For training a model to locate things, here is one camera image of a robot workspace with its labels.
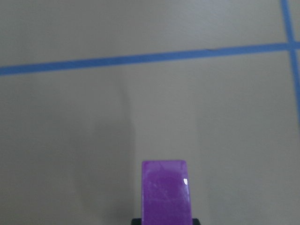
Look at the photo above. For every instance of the purple trapezoid block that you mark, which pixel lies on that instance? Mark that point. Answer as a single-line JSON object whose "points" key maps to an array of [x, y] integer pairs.
{"points": [[165, 193]]}

